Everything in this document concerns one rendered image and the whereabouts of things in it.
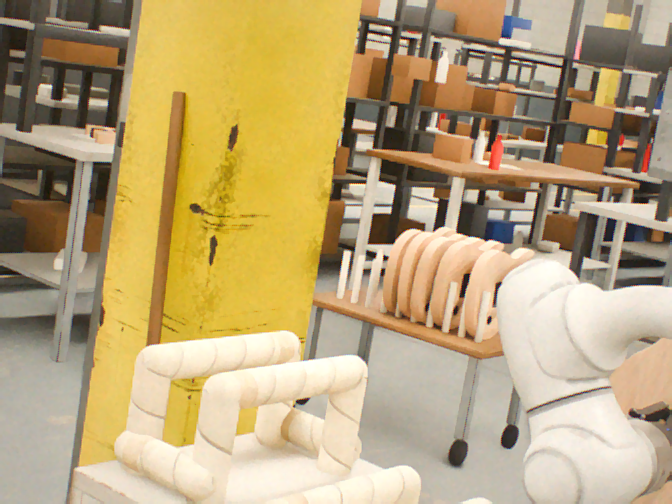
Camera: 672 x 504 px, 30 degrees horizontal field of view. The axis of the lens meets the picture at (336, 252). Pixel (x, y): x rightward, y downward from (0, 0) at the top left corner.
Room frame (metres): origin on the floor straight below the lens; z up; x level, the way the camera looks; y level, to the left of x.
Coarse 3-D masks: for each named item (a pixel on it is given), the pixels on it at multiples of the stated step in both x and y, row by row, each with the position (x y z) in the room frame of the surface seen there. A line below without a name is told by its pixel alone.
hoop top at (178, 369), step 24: (240, 336) 1.12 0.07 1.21; (264, 336) 1.13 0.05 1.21; (288, 336) 1.16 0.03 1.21; (144, 360) 1.02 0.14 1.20; (168, 360) 1.03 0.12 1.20; (192, 360) 1.05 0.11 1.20; (216, 360) 1.07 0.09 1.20; (240, 360) 1.10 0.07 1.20; (264, 360) 1.12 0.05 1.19; (288, 360) 1.15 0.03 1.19
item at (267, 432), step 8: (296, 360) 1.16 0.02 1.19; (264, 408) 1.15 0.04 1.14; (272, 408) 1.15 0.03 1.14; (280, 408) 1.15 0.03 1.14; (288, 408) 1.16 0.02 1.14; (264, 416) 1.15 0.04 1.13; (272, 416) 1.15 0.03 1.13; (280, 416) 1.15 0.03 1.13; (256, 424) 1.16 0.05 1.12; (264, 424) 1.15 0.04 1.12; (272, 424) 1.15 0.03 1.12; (280, 424) 1.15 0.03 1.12; (256, 432) 1.16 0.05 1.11; (264, 432) 1.15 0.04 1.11; (272, 432) 1.15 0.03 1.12; (280, 432) 1.15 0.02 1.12; (256, 440) 1.16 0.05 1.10; (264, 440) 1.15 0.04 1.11; (272, 440) 1.15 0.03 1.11; (280, 440) 1.15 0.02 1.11
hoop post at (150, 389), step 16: (144, 368) 1.02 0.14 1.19; (144, 384) 1.02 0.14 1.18; (160, 384) 1.02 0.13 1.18; (144, 400) 1.02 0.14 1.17; (160, 400) 1.02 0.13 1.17; (128, 416) 1.03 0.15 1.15; (144, 416) 1.02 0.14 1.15; (160, 416) 1.02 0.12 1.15; (144, 432) 1.02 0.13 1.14; (160, 432) 1.03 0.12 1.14
